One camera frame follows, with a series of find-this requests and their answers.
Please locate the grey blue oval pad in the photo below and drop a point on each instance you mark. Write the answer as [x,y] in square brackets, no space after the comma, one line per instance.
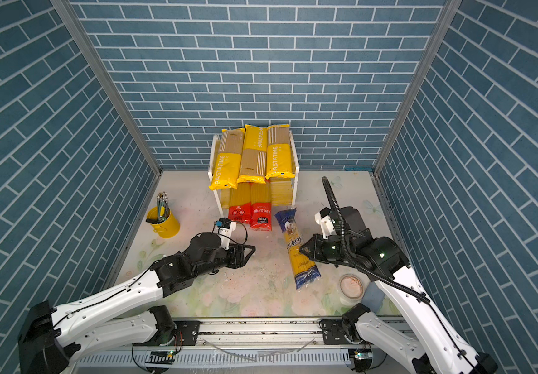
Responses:
[373,297]

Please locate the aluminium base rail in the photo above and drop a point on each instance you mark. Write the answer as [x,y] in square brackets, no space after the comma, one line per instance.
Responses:
[240,343]

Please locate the plain yellow pasta package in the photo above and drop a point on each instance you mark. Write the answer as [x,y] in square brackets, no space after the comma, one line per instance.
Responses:
[253,165]

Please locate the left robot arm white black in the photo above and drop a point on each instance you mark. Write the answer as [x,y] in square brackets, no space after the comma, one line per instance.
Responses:
[52,338]

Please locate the yellow Pastatime pasta package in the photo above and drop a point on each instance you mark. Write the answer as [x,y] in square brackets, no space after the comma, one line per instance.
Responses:
[229,156]
[279,153]

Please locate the round tape roll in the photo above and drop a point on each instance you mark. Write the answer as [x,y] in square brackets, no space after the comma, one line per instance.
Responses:
[350,289]

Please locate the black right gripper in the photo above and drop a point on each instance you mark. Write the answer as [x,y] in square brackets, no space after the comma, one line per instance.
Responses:
[315,252]

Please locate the red yellow spaghetti package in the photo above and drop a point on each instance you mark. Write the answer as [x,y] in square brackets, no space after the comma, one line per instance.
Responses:
[240,207]

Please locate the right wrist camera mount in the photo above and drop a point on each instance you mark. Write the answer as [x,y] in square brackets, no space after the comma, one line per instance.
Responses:
[323,219]

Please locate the white frame wooden shelf rack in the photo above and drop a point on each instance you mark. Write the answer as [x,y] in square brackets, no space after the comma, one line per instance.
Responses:
[283,191]

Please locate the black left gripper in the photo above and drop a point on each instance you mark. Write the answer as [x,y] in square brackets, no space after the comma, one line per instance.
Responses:
[241,260]

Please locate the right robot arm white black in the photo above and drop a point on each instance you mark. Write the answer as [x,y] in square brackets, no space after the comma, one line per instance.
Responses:
[435,347]

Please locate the blue spaghetti package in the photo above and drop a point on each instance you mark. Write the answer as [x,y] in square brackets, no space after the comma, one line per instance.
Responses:
[305,271]

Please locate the yellow pen holder cup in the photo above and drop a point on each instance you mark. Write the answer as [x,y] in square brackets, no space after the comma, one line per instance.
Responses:
[165,225]

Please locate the red labelled spaghetti package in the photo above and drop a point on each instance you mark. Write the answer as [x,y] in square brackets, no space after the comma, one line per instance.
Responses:
[261,207]

